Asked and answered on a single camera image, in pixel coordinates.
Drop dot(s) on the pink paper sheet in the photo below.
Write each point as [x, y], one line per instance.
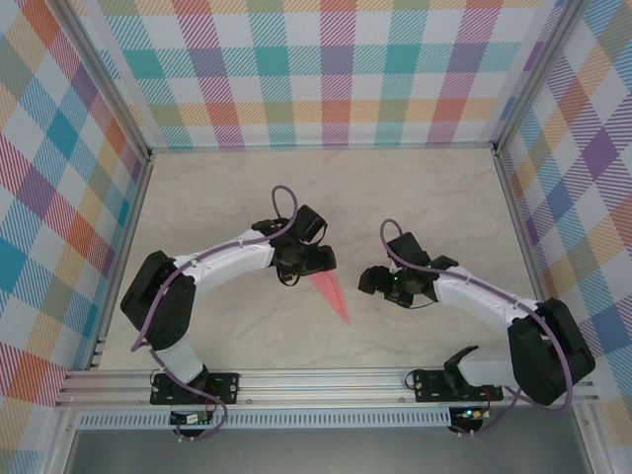
[333, 293]

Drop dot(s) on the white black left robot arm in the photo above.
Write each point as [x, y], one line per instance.
[222, 261]

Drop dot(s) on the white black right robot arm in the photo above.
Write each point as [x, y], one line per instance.
[484, 296]

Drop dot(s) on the small circuit board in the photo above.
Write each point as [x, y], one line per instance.
[471, 415]
[190, 418]

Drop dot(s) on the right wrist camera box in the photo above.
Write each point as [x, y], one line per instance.
[407, 252]

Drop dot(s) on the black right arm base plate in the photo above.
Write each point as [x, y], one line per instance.
[427, 387]

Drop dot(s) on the aluminium mounting rail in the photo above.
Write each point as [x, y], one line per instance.
[321, 385]

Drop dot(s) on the aluminium table back rail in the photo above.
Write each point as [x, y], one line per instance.
[321, 147]

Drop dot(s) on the aluminium table side rail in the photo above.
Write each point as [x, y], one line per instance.
[529, 247]
[126, 247]

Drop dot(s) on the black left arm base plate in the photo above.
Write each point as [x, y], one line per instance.
[224, 385]

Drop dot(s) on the aluminium frame leg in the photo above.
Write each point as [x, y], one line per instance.
[59, 444]
[590, 444]

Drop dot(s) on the aluminium frame post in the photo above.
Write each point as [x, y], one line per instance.
[107, 84]
[535, 74]

